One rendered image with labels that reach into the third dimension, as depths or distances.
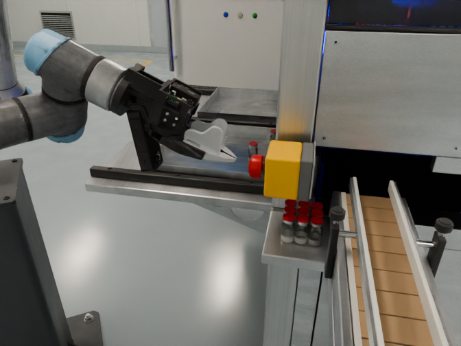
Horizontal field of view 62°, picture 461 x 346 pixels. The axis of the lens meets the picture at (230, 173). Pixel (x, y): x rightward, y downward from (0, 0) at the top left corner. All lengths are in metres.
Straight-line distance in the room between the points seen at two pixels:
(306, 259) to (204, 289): 1.22
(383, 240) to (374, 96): 0.22
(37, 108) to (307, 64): 0.44
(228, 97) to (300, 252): 0.83
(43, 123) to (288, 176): 0.41
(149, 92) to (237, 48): 1.10
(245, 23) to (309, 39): 1.05
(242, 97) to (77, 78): 0.80
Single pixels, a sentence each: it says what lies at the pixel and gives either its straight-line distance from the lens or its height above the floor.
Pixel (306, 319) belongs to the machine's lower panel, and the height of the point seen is 0.60.
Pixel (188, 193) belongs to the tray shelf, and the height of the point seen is 0.88.
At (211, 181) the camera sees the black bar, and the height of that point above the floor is 0.90.
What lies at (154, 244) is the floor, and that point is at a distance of 2.08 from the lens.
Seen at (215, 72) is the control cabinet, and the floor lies 0.87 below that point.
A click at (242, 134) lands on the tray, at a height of 0.89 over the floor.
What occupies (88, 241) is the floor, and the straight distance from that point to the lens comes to 2.20.
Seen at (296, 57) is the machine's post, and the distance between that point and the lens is 0.63.
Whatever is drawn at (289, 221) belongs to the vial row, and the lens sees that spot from 0.63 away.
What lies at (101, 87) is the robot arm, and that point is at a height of 1.12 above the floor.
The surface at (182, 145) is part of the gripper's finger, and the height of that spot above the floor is 1.04.
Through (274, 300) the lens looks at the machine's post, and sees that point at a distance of 0.89.
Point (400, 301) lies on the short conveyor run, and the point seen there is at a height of 0.93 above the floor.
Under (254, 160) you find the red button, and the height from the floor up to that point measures 1.01.
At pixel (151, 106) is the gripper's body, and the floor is 1.09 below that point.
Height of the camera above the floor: 1.29
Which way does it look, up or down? 28 degrees down
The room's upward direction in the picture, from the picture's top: straight up
